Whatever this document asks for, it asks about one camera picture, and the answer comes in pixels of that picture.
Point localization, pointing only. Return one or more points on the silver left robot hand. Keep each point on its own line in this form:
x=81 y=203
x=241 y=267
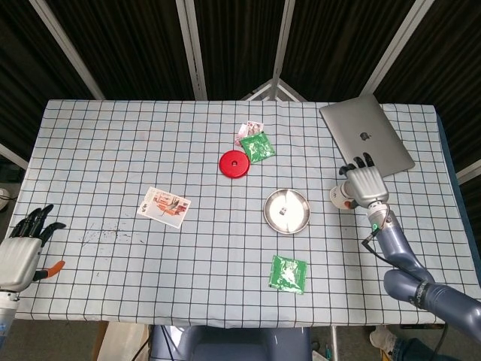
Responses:
x=19 y=259

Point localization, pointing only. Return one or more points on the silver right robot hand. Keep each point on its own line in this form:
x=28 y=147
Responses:
x=366 y=184

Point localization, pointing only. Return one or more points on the white paper cup blue band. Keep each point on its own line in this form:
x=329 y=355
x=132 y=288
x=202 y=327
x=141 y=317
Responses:
x=340 y=193

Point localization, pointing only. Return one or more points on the small white die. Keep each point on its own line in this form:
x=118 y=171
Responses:
x=282 y=211

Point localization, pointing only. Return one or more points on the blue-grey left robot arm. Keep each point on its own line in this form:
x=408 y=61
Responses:
x=6 y=319

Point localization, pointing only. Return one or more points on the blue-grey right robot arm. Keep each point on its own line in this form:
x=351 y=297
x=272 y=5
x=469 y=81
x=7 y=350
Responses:
x=398 y=244

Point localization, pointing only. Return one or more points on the silver metal plate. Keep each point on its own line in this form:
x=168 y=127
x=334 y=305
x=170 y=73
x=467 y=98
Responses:
x=297 y=222

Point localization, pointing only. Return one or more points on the grey closed laptop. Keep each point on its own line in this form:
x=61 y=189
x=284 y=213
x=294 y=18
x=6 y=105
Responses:
x=360 y=124

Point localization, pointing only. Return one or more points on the white round floor object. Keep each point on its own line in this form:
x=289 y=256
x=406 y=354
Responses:
x=4 y=197

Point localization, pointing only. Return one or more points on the green foil sachet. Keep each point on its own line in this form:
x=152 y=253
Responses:
x=257 y=147
x=287 y=274

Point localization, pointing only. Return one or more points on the queen face playing card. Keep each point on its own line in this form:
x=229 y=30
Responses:
x=255 y=128

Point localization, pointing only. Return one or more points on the pink white packet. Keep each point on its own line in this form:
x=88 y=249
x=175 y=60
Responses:
x=240 y=137

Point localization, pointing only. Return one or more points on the red round plastic disc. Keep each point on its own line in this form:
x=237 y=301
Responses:
x=229 y=169

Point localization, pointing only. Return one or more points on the white triangular partition foot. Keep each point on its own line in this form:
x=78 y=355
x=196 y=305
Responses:
x=263 y=90

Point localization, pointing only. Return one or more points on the illustrated postcard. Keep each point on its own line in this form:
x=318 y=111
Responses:
x=163 y=207

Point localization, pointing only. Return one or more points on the white sneaker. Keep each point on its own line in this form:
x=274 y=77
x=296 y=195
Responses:
x=381 y=338

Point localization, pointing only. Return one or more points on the metal table leg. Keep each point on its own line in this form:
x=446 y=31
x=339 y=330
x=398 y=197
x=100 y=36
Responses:
x=333 y=344

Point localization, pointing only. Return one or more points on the blue jeans leg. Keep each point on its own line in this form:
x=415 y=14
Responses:
x=413 y=349

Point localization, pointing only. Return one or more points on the light blue checked tablecloth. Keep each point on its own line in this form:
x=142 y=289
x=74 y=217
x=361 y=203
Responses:
x=150 y=131

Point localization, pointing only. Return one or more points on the blue-grey robot torso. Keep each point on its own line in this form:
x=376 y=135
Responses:
x=233 y=346

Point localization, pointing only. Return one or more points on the white partition frame post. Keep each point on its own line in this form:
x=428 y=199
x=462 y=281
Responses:
x=67 y=49
x=282 y=45
x=469 y=171
x=394 y=45
x=191 y=52
x=13 y=156

